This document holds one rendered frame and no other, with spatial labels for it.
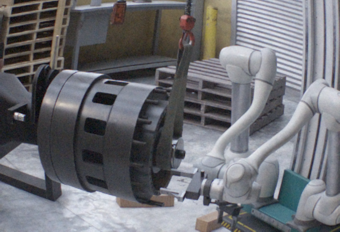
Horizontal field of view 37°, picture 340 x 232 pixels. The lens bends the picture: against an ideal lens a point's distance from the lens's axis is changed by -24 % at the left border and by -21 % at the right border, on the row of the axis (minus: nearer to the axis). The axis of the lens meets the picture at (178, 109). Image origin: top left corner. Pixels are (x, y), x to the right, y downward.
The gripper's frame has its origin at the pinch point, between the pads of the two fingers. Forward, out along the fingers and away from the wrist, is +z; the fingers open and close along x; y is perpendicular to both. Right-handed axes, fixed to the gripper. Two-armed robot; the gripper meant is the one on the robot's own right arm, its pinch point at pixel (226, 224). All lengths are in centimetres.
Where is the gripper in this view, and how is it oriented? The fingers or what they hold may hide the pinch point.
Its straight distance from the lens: 304.1
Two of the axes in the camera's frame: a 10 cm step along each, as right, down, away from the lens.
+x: -5.0, -2.5, 8.3
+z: -0.9, 9.7, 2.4
